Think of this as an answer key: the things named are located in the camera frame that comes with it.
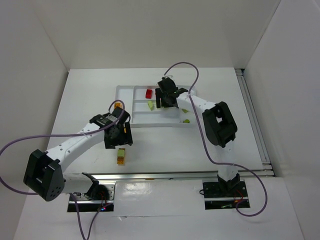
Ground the red lego brick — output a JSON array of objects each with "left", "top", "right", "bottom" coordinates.
[{"left": 145, "top": 89, "right": 153, "bottom": 99}]

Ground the light green lego brick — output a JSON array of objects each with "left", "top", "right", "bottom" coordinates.
[{"left": 147, "top": 100, "right": 154, "bottom": 111}]

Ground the green brown orange lego stack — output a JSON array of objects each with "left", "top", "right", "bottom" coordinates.
[{"left": 116, "top": 148, "right": 126, "bottom": 165}]

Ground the orange lego brick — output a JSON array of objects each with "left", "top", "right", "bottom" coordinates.
[{"left": 114, "top": 101, "right": 123, "bottom": 109}]

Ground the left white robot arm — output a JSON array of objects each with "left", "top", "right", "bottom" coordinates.
[{"left": 23, "top": 107, "right": 133, "bottom": 202}]

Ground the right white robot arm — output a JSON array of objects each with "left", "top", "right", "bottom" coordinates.
[{"left": 156, "top": 77, "right": 240, "bottom": 192}]

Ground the white divided sorting tray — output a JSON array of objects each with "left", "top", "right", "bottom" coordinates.
[{"left": 115, "top": 85, "right": 196, "bottom": 128}]

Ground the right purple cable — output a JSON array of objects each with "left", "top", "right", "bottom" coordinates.
[{"left": 163, "top": 61, "right": 268, "bottom": 219}]

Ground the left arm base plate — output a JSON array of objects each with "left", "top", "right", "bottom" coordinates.
[{"left": 72, "top": 181, "right": 116, "bottom": 213}]

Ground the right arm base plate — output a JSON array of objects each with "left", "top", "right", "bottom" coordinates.
[{"left": 199, "top": 181, "right": 250, "bottom": 210}]

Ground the aluminium rail right side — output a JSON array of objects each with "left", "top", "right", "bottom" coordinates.
[{"left": 234, "top": 68, "right": 275, "bottom": 176}]

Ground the aluminium rail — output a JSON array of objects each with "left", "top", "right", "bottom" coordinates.
[
  {"left": 74, "top": 170, "right": 276, "bottom": 183},
  {"left": 234, "top": 68, "right": 275, "bottom": 176}
]

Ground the aluminium rail front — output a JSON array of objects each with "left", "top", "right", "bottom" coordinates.
[{"left": 74, "top": 170, "right": 276, "bottom": 183}]

